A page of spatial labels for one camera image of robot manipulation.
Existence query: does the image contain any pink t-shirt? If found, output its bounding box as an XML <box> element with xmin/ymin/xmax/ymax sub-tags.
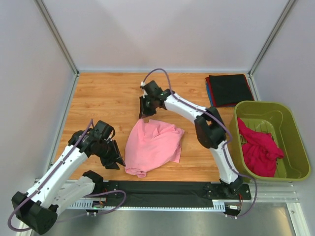
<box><xmin>125</xmin><ymin>119</ymin><xmax>185</xmax><ymax>178</ymax></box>

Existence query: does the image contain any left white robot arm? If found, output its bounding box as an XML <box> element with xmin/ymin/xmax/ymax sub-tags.
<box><xmin>7</xmin><ymin>120</ymin><xmax>126</xmax><ymax>235</ymax></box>

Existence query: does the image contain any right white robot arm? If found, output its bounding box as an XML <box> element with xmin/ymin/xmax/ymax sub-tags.
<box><xmin>139</xmin><ymin>81</ymin><xmax>243</xmax><ymax>194</ymax></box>

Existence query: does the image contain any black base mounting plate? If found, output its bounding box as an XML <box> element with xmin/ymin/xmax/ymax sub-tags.
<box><xmin>92</xmin><ymin>180</ymin><xmax>252</xmax><ymax>208</ymax></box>

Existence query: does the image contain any folded blue t-shirt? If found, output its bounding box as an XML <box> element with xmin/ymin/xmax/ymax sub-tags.
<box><xmin>205</xmin><ymin>83</ymin><xmax>213</xmax><ymax>106</ymax></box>

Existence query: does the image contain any magenta t-shirt in bin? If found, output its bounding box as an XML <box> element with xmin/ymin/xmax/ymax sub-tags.
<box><xmin>238</xmin><ymin>118</ymin><xmax>284</xmax><ymax>177</ymax></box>

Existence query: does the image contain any olive green plastic bin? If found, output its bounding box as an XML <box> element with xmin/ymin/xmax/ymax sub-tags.
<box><xmin>229</xmin><ymin>101</ymin><xmax>311</xmax><ymax>182</ymax></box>

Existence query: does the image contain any slotted grey cable duct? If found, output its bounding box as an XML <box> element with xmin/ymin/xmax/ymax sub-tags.
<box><xmin>66</xmin><ymin>199</ymin><xmax>225</xmax><ymax>212</ymax></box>

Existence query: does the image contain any left aluminium frame post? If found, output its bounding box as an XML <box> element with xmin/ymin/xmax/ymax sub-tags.
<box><xmin>34</xmin><ymin>0</ymin><xmax>79</xmax><ymax>77</ymax></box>

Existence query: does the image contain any aluminium frame post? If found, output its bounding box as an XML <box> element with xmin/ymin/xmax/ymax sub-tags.
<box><xmin>34</xmin><ymin>0</ymin><xmax>79</xmax><ymax>77</ymax></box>
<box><xmin>248</xmin><ymin>0</ymin><xmax>298</xmax><ymax>77</ymax></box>

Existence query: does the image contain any right aluminium frame post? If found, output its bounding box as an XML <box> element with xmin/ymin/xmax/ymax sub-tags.
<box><xmin>248</xmin><ymin>0</ymin><xmax>298</xmax><ymax>77</ymax></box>

